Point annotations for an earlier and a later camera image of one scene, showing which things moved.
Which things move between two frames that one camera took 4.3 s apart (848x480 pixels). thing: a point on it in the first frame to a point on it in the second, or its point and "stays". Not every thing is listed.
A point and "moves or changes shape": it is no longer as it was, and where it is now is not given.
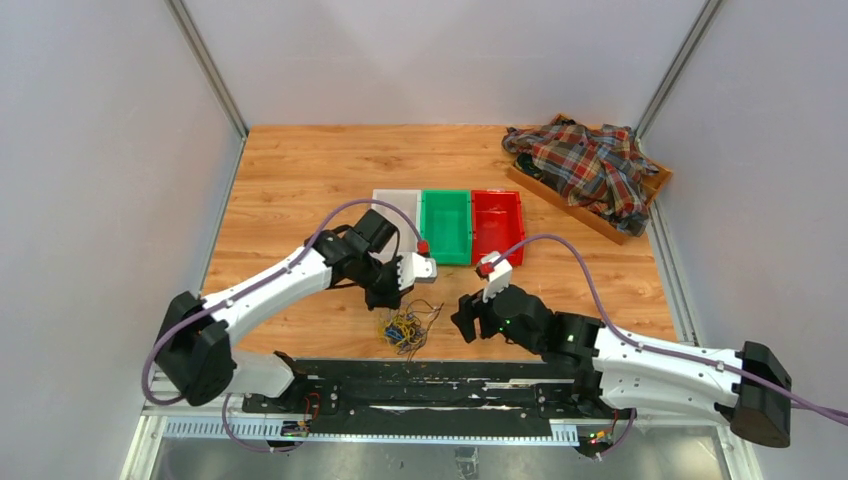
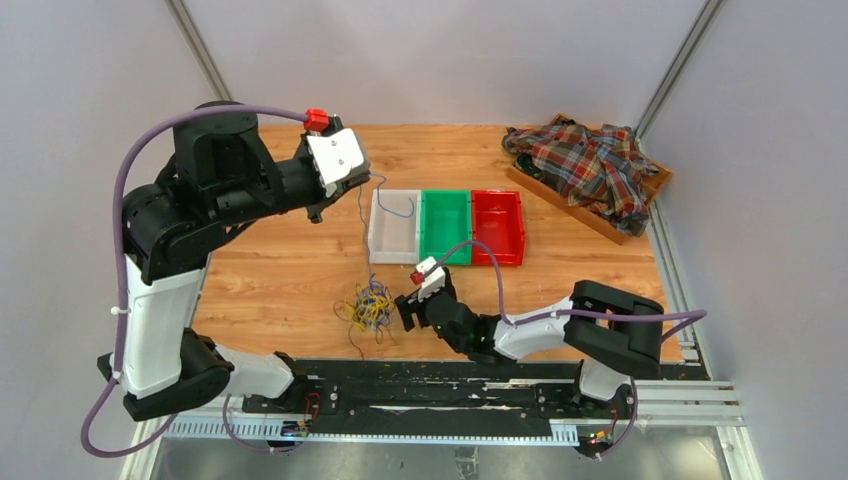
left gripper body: [385, 286] to [303, 192]
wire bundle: [406, 329] moves or changes shape
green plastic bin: [446, 223] stays
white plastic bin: [411, 200] stays
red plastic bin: [497, 223] stays
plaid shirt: [598, 169] stays
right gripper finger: [471, 307] to [404, 306]
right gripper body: [494, 325] to [421, 312]
